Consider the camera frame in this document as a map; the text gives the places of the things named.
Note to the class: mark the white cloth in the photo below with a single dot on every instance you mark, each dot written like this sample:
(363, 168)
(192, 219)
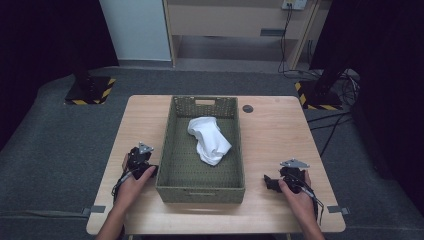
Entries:
(210, 140)

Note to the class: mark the black curtain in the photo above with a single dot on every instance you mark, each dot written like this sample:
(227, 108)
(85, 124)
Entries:
(40, 40)
(386, 66)

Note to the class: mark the person's left hand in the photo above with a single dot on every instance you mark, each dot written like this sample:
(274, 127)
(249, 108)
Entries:
(131, 191)

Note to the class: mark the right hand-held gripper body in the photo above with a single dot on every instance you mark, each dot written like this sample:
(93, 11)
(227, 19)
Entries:
(292, 175)

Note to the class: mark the grey tape strip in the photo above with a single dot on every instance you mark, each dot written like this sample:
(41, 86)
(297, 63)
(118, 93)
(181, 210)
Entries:
(96, 209)
(336, 209)

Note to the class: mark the person's right hand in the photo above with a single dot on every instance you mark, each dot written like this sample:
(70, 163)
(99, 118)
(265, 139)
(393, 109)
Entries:
(298, 203)

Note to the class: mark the white panel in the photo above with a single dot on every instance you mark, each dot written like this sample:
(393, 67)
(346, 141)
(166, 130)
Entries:
(136, 30)

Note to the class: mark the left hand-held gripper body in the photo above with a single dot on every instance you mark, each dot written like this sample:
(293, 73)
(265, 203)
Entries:
(136, 160)

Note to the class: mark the wooden cabinet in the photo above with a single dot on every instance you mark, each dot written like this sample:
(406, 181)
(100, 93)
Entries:
(226, 20)

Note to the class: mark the black stand with striped base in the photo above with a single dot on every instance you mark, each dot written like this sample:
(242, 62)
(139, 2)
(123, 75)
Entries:
(90, 90)
(321, 96)

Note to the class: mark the white power outlet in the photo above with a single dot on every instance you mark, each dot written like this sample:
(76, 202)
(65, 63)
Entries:
(295, 4)

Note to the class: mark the green woven basket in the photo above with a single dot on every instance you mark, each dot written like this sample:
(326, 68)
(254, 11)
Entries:
(200, 173)

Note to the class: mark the black round table grommet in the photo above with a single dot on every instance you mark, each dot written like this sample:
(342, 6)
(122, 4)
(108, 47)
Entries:
(247, 108)

